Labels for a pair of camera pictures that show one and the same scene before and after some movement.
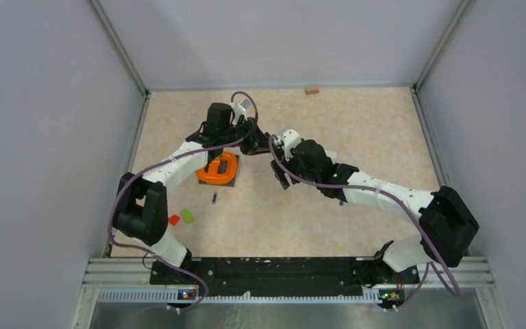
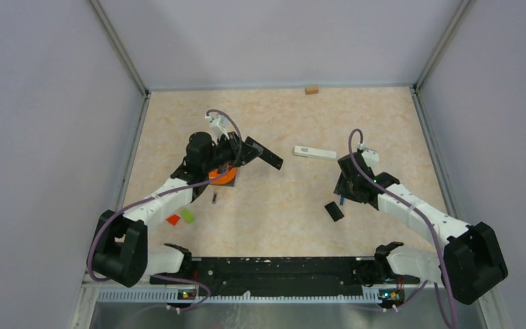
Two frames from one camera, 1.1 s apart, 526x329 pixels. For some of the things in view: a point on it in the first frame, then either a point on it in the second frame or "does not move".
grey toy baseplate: (231, 184) does not move
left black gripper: (257, 142) to (240, 151)
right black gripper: (280, 174) to (342, 190)
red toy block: (174, 219) does not move
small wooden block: (311, 90) does not move
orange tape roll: (220, 170) does not move
